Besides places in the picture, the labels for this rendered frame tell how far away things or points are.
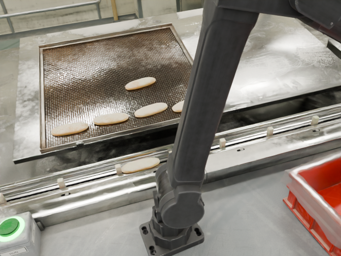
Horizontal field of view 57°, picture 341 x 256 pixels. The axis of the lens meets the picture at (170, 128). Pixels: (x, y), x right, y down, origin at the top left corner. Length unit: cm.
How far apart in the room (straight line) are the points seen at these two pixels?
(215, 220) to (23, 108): 64
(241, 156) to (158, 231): 29
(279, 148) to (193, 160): 38
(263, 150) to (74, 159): 51
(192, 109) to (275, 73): 65
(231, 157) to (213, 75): 40
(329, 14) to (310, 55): 78
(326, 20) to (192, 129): 22
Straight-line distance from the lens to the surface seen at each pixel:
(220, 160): 78
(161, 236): 65
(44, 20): 449
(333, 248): 70
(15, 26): 455
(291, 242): 72
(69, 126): 89
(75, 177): 82
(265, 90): 100
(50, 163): 93
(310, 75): 110
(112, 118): 88
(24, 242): 69
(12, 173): 96
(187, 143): 48
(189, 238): 68
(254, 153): 81
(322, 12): 41
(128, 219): 74
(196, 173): 53
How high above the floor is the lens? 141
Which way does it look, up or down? 38 degrees down
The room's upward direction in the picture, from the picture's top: 5 degrees counter-clockwise
